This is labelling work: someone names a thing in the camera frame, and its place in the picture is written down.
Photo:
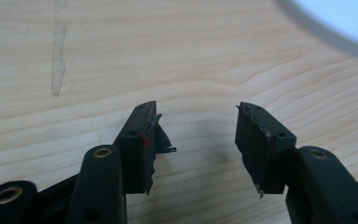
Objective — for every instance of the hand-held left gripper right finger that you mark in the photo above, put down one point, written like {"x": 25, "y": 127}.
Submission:
{"x": 270, "y": 158}

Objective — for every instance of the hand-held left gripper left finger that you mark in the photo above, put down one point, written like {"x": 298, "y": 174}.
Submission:
{"x": 132, "y": 155}

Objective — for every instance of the white round plate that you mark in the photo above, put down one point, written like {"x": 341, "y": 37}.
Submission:
{"x": 343, "y": 21}

